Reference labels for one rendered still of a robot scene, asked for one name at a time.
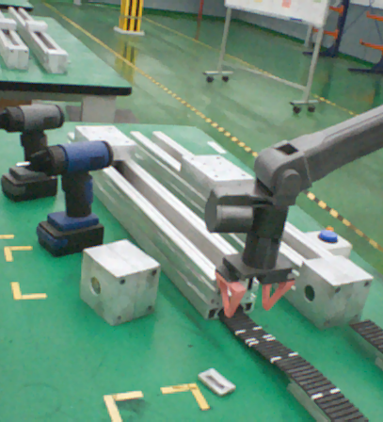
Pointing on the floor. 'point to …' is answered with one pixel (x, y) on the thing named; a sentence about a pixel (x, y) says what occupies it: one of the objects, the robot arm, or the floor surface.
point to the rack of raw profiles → (361, 39)
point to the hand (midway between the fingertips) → (247, 308)
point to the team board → (313, 15)
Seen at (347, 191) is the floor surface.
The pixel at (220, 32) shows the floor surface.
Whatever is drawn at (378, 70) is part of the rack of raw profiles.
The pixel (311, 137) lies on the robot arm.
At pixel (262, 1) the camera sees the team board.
